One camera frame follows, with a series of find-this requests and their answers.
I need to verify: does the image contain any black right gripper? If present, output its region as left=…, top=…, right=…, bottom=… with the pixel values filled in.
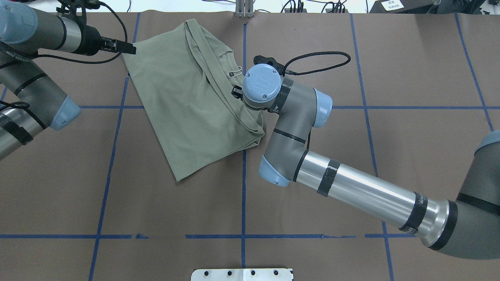
left=233, top=55, right=286, bottom=103

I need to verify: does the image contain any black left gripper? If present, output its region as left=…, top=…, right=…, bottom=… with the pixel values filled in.
left=57, top=0, right=136, bottom=56

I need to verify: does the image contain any olive green long-sleeve shirt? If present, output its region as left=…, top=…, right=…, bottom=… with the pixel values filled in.
left=123, top=18, right=265, bottom=181

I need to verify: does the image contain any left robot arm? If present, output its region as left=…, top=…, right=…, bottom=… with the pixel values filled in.
left=0, top=0, right=136, bottom=159

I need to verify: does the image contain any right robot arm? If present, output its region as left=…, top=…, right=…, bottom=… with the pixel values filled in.
left=232, top=55, right=500, bottom=260

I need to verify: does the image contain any aluminium frame post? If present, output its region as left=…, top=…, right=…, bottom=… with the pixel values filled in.
left=234, top=0, right=255, bottom=18

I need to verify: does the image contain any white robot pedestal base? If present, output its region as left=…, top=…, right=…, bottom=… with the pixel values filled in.
left=191, top=268, right=294, bottom=281

